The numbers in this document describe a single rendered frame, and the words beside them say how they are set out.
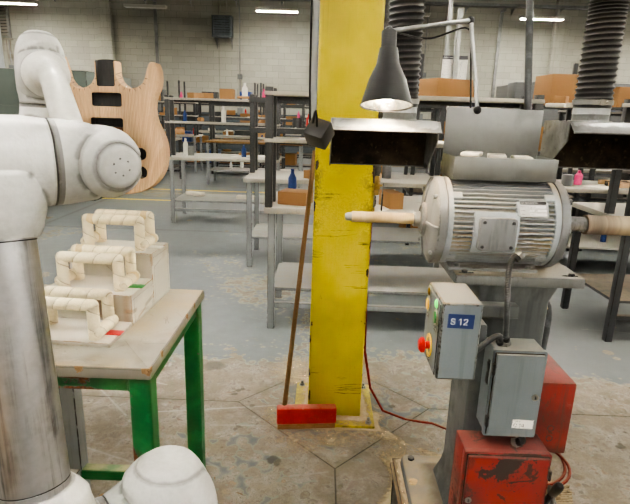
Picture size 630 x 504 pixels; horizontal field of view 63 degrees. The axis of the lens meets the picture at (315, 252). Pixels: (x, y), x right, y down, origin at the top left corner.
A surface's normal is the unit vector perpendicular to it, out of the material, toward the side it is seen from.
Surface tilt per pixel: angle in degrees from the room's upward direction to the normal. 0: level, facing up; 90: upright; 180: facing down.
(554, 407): 90
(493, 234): 90
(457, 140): 90
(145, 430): 90
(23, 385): 77
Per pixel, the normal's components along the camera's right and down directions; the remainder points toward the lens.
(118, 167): 0.70, 0.22
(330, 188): -0.02, 0.26
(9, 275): 0.65, 0.00
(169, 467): 0.11, -0.97
